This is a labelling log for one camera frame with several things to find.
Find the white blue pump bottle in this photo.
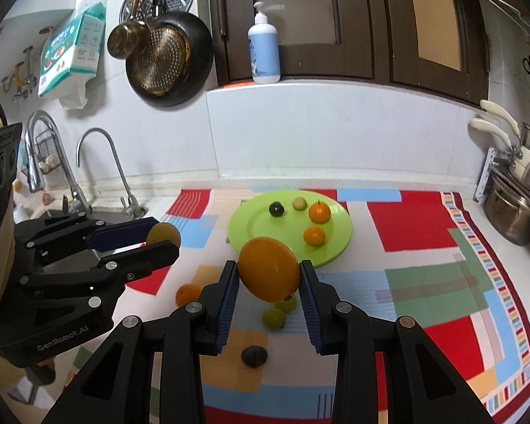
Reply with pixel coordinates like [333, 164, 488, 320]
[248, 1, 281, 84]

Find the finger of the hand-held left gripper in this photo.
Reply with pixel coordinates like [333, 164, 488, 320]
[20, 241, 180, 315]
[13, 212, 160, 266]

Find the steel sink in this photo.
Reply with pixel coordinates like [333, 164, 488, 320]
[15, 201, 151, 270]

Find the black wire basket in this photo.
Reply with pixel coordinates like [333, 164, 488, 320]
[26, 130, 65, 173]

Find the colourful patchwork cloth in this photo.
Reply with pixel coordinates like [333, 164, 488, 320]
[53, 188, 530, 424]

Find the white dish rack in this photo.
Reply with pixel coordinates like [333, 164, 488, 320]
[475, 147, 500, 204]

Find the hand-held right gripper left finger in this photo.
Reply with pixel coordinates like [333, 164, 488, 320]
[42, 260, 240, 424]

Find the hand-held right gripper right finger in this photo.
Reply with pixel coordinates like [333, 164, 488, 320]
[299, 260, 497, 424]

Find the dark brown window frame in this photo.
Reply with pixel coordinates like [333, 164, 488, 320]
[207, 0, 491, 107]

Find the black frying pan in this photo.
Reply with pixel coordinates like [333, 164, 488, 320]
[125, 0, 214, 108]

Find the slim gooseneck faucet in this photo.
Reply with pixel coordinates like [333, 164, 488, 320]
[77, 128, 148, 219]

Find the white wire rack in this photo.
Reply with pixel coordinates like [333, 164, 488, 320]
[486, 0, 530, 45]

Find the green white tissue package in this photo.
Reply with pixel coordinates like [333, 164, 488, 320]
[37, 1, 106, 98]

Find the green plate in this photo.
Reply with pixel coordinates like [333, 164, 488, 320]
[227, 189, 353, 268]

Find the white plastic wall holder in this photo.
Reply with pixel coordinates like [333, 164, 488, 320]
[59, 79, 89, 110]

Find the small brass pot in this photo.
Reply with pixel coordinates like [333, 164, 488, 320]
[107, 0, 152, 59]

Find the orange with stem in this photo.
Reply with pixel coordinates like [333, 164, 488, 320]
[308, 201, 332, 224]

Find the steel cooking pot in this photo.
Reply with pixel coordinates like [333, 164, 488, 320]
[483, 172, 530, 246]

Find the tall chrome faucet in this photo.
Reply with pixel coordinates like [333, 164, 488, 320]
[25, 110, 93, 217]

